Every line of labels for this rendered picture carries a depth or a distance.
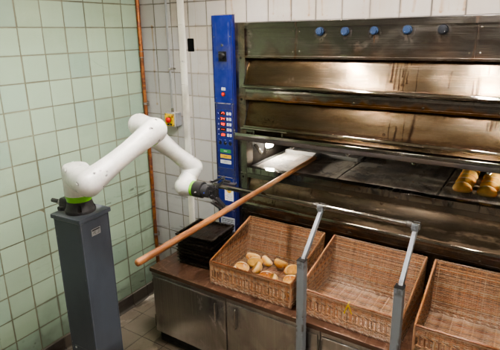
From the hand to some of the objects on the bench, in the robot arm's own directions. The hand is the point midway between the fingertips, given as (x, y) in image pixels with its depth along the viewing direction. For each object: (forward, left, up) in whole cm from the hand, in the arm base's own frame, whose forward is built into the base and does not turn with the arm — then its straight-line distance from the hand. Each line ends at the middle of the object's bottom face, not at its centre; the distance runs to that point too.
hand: (234, 196), depth 244 cm
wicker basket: (+6, +29, -62) cm, 68 cm away
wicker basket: (+125, +20, -62) cm, 141 cm away
